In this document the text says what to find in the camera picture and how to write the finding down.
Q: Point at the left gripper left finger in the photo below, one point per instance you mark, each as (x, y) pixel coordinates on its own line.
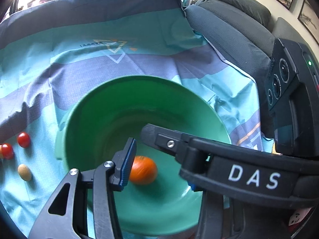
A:
(65, 213)

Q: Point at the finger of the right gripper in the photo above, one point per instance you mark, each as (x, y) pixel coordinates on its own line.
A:
(172, 142)

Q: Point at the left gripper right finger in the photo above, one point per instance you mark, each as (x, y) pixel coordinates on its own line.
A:
(213, 221)

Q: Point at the orange mandarin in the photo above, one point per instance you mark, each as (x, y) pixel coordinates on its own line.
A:
(144, 171)
(1, 154)

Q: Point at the red tomato end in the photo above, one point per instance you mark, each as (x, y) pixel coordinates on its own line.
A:
(24, 140)

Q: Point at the green plastic bowl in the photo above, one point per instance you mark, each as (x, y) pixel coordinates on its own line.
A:
(102, 117)

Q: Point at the tan round fruit front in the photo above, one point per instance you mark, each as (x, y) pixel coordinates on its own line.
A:
(24, 172)

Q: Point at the red tomato in row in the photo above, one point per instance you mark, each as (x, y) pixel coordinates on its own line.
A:
(8, 152)

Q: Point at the orange mandarin in row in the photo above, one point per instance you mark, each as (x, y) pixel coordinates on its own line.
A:
(1, 154)

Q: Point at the grey armchair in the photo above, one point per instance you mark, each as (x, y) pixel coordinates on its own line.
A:
(244, 31)

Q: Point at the blue striped tablecloth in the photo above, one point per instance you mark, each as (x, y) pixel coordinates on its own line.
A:
(64, 42)

